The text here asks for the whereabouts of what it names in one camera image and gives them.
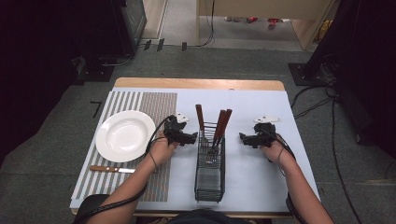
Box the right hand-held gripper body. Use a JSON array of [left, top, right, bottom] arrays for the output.
[[252, 115, 281, 149]]

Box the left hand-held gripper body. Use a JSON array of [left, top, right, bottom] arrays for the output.
[[163, 112, 190, 147]]

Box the person's right hand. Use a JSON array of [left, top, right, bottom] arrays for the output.
[[260, 133, 296, 166]]

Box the person's left hand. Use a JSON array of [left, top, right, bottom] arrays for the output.
[[148, 132, 180, 169]]

